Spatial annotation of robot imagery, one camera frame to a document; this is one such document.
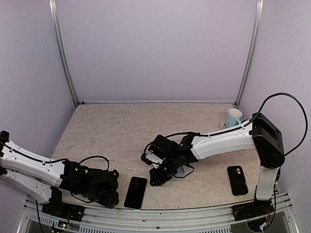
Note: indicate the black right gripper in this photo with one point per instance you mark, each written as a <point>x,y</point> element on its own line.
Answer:
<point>161,179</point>

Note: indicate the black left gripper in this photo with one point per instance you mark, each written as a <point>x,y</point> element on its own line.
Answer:
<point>109,201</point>

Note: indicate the black phone silver frame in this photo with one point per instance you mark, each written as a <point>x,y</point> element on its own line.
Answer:
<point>135,193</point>

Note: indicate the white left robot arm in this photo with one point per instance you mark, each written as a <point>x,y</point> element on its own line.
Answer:
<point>44,179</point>

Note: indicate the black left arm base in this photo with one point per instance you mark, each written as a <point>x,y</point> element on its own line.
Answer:
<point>63,210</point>

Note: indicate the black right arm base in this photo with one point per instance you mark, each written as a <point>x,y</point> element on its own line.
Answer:
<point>252,209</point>

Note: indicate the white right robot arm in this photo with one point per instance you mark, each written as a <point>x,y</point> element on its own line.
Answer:
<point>258,133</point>

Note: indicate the lilac silicone phone case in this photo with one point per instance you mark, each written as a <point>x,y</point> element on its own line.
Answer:
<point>181,173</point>

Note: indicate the black phone case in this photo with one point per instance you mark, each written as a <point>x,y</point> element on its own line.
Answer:
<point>237,180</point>

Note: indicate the white saucer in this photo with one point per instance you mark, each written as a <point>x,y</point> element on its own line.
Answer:
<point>222,125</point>

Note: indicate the light blue ceramic mug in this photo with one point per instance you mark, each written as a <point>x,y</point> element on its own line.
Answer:
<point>233,118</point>

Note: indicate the aluminium front rail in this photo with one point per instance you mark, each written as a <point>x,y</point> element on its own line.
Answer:
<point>217,218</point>

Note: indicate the aluminium right corner post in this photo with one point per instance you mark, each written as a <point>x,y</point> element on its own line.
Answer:
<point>251,52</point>

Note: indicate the aluminium corner post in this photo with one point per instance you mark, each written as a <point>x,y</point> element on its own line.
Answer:
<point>251,52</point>
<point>61,50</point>

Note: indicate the aluminium left corner post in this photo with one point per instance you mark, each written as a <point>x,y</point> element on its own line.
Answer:
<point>61,50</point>

